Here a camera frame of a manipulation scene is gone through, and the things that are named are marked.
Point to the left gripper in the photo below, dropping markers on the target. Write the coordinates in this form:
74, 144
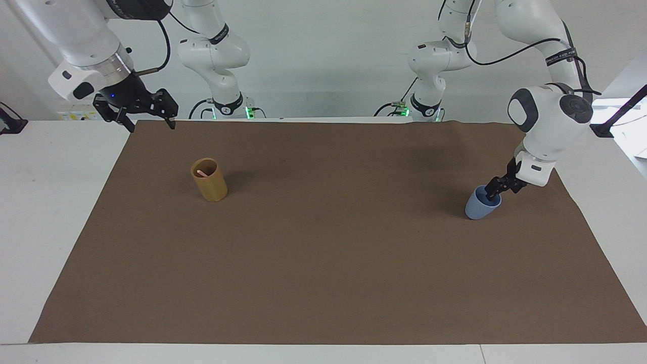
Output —
513, 168

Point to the black stand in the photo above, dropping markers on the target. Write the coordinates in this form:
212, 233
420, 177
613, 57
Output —
10, 123
619, 114

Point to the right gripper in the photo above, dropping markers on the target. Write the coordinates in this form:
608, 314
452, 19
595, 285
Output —
126, 93

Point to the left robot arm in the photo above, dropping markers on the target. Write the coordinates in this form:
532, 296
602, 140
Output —
548, 119

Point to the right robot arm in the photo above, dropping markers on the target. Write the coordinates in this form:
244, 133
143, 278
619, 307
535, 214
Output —
81, 35

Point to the brown wooden cup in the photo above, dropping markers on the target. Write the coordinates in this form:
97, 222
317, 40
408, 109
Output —
211, 184

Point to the blue cup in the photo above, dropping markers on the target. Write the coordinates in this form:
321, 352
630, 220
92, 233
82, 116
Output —
479, 207

